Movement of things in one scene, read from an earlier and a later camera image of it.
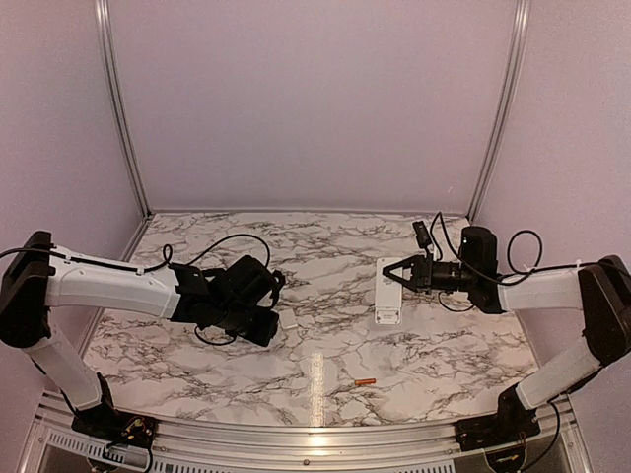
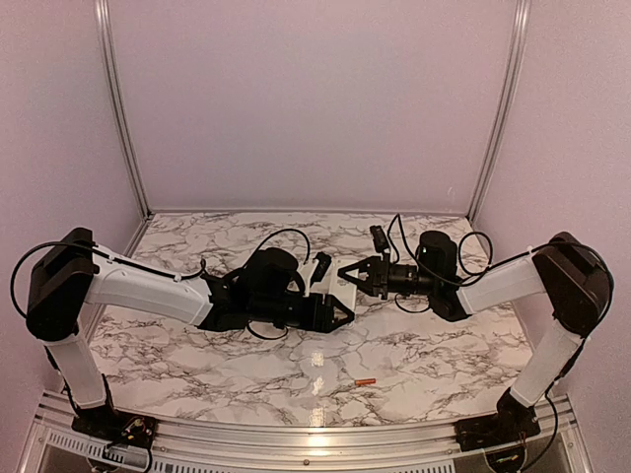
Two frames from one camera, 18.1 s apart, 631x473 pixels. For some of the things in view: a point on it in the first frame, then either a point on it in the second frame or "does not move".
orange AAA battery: (364, 381) does not move
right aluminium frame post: (517, 51) does not move
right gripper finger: (410, 284) to (361, 284)
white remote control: (387, 295) to (342, 287)
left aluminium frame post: (107, 55) does not move
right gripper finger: (410, 261) to (363, 263)
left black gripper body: (256, 333) to (312, 320)
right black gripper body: (425, 283) to (382, 276)
